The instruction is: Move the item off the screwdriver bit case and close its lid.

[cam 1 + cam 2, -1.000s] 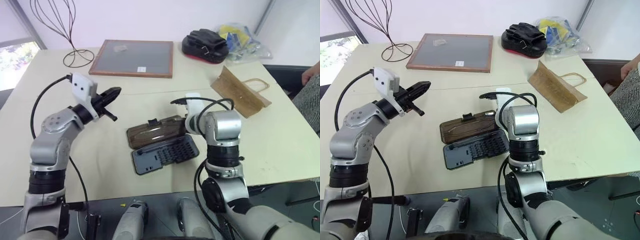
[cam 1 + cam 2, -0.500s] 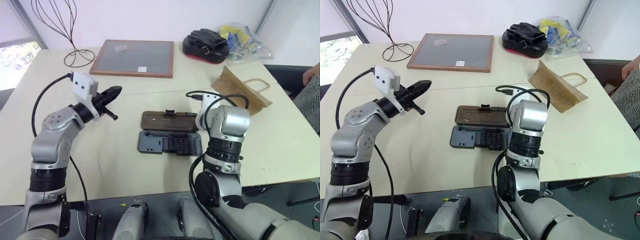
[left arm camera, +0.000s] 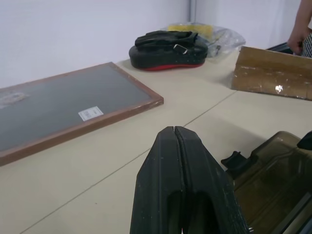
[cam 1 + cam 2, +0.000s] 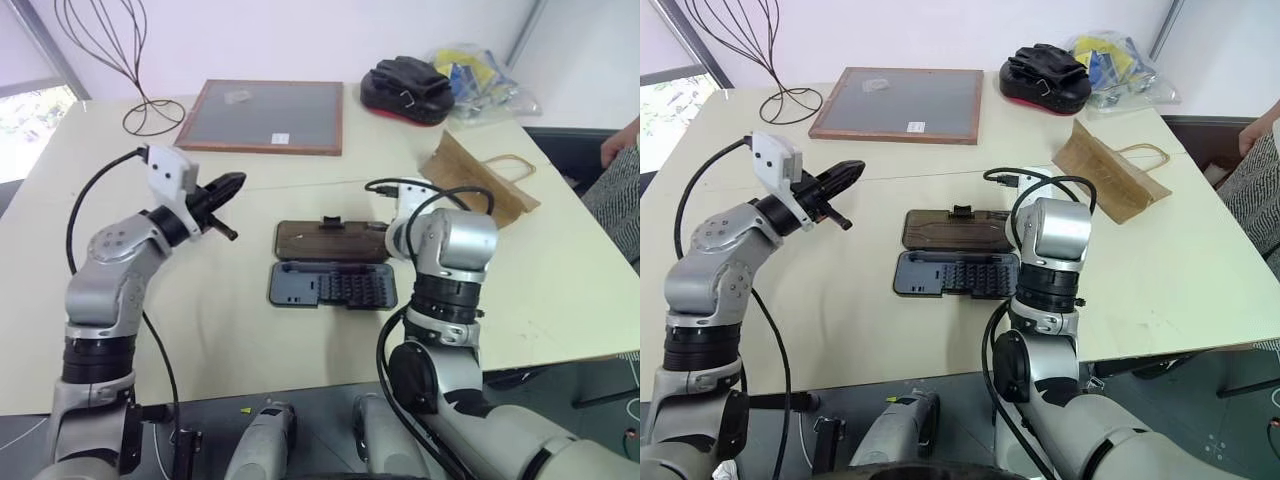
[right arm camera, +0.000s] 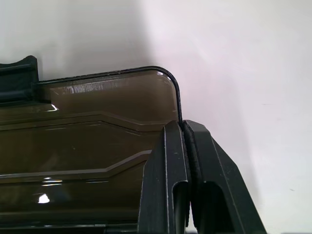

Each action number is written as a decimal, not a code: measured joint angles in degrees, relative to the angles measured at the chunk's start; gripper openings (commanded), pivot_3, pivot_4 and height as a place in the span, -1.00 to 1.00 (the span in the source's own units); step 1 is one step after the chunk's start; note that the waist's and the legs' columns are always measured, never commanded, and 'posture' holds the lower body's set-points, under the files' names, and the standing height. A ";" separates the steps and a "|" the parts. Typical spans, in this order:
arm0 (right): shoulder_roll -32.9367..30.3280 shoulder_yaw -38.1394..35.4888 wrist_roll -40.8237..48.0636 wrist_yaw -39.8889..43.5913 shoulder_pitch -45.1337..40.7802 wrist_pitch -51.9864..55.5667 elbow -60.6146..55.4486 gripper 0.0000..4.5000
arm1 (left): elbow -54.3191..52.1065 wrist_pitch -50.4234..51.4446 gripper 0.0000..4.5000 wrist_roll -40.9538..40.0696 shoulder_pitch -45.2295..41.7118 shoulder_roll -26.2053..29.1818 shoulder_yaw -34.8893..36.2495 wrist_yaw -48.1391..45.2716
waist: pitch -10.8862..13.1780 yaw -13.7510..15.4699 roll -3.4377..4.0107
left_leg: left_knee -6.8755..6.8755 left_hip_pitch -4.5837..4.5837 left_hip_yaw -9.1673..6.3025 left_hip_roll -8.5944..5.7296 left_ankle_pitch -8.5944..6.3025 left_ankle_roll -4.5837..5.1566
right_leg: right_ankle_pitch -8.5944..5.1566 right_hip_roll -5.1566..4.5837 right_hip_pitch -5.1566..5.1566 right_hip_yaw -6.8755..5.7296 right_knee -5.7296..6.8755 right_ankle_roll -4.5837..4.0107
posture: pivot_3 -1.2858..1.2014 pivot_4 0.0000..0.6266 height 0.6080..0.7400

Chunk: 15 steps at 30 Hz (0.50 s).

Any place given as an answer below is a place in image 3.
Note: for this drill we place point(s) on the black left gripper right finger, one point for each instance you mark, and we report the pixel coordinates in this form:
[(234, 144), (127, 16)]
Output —
[(207, 180)]

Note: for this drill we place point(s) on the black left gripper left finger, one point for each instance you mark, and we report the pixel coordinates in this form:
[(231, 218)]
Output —
[(158, 180)]

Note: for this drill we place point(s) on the smoky transparent bit case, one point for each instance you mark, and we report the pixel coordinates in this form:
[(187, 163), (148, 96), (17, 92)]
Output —
[(270, 180)]

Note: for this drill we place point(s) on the black object on case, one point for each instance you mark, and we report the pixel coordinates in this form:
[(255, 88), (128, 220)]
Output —
[(305, 140)]

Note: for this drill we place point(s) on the wood-framed grey board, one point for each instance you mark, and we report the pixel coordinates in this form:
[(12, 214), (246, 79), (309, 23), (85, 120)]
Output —
[(65, 107)]

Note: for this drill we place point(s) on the brown cardboard piece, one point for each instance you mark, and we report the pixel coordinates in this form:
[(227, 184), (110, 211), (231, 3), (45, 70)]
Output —
[(270, 70)]

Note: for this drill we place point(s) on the black red boxing pad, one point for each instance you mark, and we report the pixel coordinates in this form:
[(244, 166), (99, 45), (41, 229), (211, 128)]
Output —
[(168, 52)]

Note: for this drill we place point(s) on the clear plastic bag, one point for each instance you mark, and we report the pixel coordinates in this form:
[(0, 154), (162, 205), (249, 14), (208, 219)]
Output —
[(225, 44)]

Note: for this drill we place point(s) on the yellow sponge block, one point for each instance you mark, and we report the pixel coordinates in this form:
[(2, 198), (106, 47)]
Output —
[(195, 29)]

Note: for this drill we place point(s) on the person in patterned clothes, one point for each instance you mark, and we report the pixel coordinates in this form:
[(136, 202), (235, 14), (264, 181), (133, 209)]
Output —
[(301, 31)]

